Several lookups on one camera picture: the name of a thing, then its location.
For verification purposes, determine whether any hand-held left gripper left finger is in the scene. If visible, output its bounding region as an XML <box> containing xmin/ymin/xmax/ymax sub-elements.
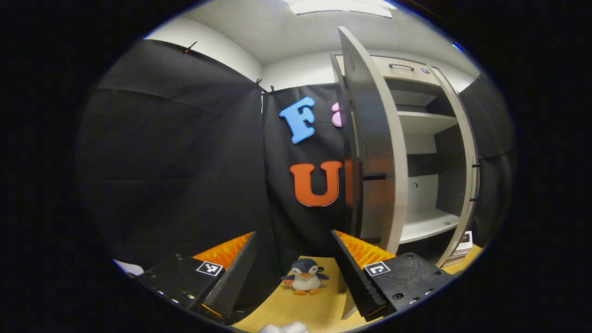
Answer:
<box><xmin>136</xmin><ymin>231</ymin><xmax>259</xmax><ymax>324</ymax></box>

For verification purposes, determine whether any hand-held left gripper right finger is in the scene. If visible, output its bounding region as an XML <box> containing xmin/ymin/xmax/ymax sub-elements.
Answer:
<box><xmin>331</xmin><ymin>230</ymin><xmax>456</xmax><ymax>322</ymax></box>

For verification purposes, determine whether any white cabinet door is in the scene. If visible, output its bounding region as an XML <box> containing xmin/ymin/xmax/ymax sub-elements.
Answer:
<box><xmin>330</xmin><ymin>26</ymin><xmax>409</xmax><ymax>321</ymax></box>
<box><xmin>425</xmin><ymin>65</ymin><xmax>481</xmax><ymax>269</ymax></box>

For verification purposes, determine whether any white cabinet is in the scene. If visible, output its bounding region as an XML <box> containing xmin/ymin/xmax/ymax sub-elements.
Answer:
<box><xmin>335</xmin><ymin>55</ymin><xmax>481</xmax><ymax>269</ymax></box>

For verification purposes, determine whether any white cabinet drawer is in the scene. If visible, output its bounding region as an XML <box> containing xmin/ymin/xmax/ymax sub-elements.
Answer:
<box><xmin>335</xmin><ymin>55</ymin><xmax>440</xmax><ymax>86</ymax></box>

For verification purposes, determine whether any penguin plush toy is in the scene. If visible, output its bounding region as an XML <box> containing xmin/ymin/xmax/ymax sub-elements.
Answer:
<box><xmin>281</xmin><ymin>259</ymin><xmax>330</xmax><ymax>296</ymax></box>

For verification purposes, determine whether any white cover book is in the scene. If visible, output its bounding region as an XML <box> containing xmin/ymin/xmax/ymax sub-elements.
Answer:
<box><xmin>456</xmin><ymin>230</ymin><xmax>475</xmax><ymax>256</ymax></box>

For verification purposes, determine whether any black backdrop cloth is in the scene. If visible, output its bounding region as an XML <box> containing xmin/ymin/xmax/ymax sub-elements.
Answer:
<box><xmin>76</xmin><ymin>39</ymin><xmax>516</xmax><ymax>296</ymax></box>

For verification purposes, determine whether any ceiling light panel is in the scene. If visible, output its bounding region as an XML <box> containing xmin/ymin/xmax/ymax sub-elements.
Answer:
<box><xmin>284</xmin><ymin>0</ymin><xmax>394</xmax><ymax>19</ymax></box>

